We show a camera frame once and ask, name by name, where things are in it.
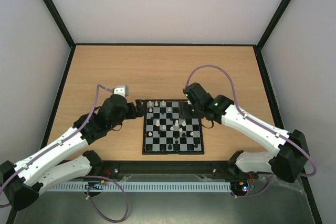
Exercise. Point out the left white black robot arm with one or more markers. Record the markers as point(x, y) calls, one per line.
point(24, 181)

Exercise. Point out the black and silver chessboard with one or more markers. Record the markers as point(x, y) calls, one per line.
point(173, 140)

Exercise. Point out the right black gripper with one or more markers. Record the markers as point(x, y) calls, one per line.
point(185, 110)

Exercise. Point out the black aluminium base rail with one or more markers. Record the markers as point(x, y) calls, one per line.
point(213, 169)

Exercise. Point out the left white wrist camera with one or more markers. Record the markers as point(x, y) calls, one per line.
point(122, 90)

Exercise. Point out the light blue cable duct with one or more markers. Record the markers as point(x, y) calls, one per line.
point(145, 187)

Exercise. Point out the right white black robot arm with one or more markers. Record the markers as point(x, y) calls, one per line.
point(286, 152)

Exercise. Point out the black frame posts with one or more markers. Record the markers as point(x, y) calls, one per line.
point(257, 51)

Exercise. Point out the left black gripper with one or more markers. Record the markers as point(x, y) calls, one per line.
point(133, 114)

